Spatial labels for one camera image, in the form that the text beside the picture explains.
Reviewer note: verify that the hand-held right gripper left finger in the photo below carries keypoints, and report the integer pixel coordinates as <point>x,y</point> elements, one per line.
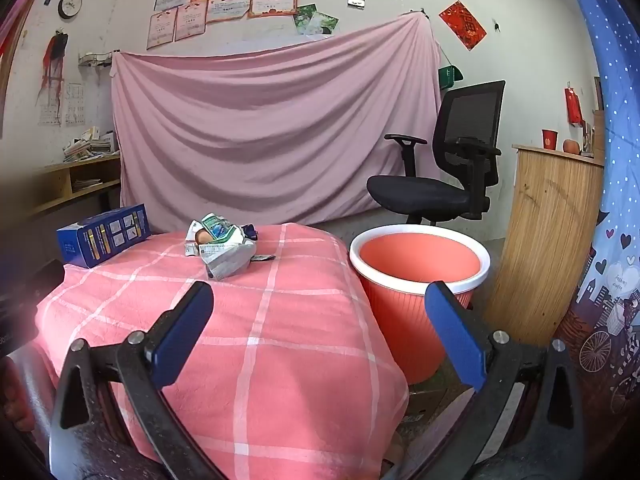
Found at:
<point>182,330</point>

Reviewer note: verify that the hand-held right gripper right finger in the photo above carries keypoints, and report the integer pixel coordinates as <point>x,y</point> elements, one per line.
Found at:
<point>455,330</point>

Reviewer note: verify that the orange bin with white rim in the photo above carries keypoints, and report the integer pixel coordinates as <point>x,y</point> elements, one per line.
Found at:
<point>395,325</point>

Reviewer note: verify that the white silver packet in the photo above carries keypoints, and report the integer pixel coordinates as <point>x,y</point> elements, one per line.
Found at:
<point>227,260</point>

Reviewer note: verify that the green white packet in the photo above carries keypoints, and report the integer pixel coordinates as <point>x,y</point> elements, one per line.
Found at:
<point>215,227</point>

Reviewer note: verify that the small foil scrap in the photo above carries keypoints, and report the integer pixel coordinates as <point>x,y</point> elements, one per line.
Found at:
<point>263,257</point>

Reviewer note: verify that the blue cardboard box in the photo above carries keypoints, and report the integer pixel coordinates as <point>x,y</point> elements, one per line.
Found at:
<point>100,240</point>

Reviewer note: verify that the wooden shelf desk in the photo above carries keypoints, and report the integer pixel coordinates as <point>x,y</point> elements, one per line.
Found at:
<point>55,180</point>

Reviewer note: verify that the flat paper stack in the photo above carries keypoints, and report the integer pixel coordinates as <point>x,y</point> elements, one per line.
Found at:
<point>87,185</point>

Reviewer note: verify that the pink plaid blanket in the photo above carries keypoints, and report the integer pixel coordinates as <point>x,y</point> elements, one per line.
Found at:
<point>300,335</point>

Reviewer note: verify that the wooden cabinet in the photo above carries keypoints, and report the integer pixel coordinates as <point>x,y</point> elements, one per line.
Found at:
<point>545,240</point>

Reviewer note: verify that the black office chair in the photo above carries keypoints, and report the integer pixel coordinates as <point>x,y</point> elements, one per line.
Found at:
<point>425,192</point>

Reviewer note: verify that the stack of books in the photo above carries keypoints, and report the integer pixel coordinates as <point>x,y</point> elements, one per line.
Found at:
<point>90,147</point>

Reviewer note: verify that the red cup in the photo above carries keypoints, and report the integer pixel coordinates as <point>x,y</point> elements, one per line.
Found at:
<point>550,139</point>

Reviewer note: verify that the orange fruit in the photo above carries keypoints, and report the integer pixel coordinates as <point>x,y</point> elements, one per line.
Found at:
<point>570,146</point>

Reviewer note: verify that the pink hanging sheet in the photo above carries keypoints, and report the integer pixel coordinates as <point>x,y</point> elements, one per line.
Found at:
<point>275,125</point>

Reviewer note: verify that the red tassel decoration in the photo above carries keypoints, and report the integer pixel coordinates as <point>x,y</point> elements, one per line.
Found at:
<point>55,55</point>

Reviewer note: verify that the blue printed curtain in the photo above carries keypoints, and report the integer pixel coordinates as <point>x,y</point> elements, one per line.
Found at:
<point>620,160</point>

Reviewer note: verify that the green hanging holder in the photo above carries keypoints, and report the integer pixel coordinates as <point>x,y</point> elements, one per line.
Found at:
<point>446,77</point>

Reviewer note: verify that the red hanging packet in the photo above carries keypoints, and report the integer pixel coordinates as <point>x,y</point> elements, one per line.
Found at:
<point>573,105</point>

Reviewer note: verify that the green landscape photo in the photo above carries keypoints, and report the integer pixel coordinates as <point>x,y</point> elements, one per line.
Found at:
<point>302,17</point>
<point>325,24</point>

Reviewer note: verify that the paper wall calendar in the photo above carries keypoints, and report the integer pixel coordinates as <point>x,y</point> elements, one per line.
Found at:
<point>72,105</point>

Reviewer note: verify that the wooden window frame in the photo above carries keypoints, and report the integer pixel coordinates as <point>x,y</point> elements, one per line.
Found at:
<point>22,30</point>

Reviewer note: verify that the dark wooden frame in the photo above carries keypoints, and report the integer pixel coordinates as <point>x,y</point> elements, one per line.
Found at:
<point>598,92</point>

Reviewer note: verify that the round wall clock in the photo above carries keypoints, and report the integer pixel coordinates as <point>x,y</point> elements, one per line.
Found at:
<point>70,4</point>

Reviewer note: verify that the red diamond wall poster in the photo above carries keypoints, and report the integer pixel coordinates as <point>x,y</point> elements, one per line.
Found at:
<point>462,25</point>

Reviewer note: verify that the group of wall certificates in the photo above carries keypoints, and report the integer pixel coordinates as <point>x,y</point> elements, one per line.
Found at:
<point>225,7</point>

